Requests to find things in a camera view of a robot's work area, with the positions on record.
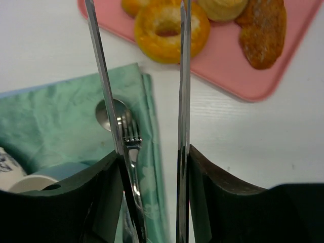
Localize blue floral plate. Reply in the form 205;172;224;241
1;147;27;179

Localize orange flat pastry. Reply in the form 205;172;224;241
235;0;287;70

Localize round yellow bun middle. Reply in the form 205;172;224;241
197;0;249;22

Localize yellow ring donut bread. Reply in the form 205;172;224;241
134;1;210;64

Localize green cloth mat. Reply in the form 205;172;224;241
1;63;170;242

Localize metal fork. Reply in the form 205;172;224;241
117;108;147;242

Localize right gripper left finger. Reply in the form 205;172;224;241
85;1;147;242

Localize light blue mug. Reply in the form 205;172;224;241
8;163;89;193

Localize pink tray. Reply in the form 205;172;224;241
93;1;323;102

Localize striped yellow bread roll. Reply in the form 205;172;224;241
121;0;151;18

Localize metal spoon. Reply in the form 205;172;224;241
95;99;132;132

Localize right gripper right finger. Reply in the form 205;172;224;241
176;1;191;242

